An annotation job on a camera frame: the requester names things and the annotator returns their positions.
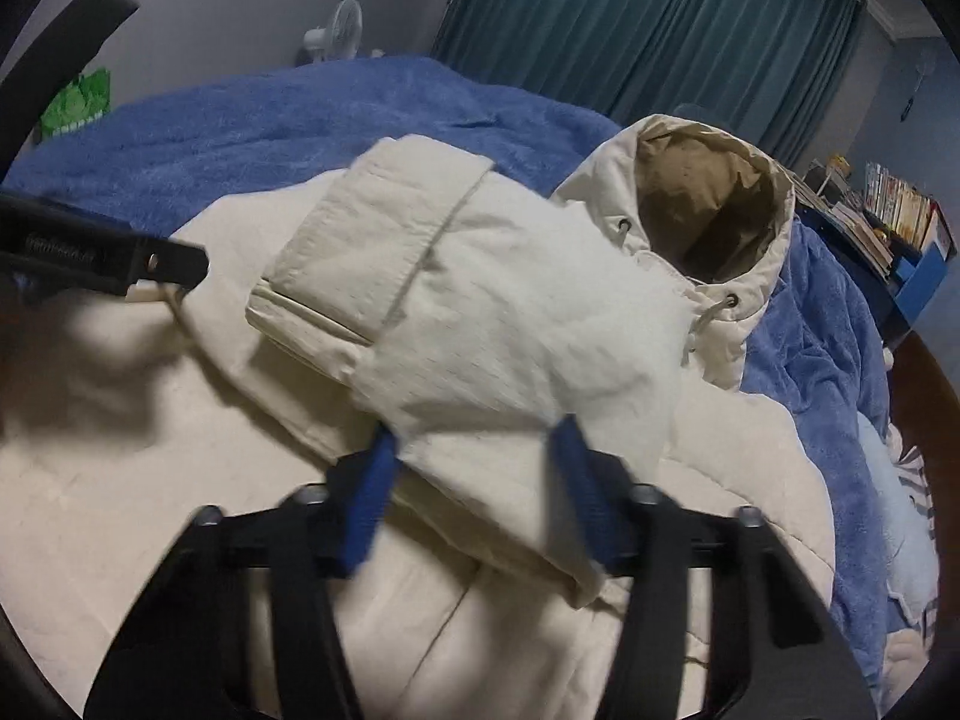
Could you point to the white electric fan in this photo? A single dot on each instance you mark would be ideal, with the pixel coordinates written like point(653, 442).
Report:
point(339, 28)

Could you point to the wooden bed headboard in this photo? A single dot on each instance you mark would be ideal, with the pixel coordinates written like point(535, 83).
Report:
point(926, 390)

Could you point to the cream hooded jacket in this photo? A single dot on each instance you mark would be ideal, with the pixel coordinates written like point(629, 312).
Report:
point(487, 277)

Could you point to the green shopping bag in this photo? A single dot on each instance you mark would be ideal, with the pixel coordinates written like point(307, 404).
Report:
point(75, 101)

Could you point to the teal curtain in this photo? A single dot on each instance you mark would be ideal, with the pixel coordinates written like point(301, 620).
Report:
point(645, 22)

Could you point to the light blue pillow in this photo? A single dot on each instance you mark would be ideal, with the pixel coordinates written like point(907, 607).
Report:
point(889, 502)

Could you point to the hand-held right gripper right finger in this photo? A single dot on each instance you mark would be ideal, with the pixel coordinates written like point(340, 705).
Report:
point(586, 499)

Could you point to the black curved chair armrest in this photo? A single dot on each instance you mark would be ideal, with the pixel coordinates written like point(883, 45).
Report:
point(88, 6)

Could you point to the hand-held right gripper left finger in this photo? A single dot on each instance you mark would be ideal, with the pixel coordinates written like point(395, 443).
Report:
point(369, 499)

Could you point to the blue storage box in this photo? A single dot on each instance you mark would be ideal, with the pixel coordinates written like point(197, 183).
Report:
point(921, 281)

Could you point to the blue fleece blanket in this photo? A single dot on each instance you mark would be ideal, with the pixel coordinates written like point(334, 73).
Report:
point(300, 112)

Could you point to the row of books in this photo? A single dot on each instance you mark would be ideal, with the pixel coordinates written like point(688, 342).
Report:
point(892, 202)

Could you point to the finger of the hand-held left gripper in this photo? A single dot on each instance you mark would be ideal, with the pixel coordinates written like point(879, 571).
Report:
point(112, 255)

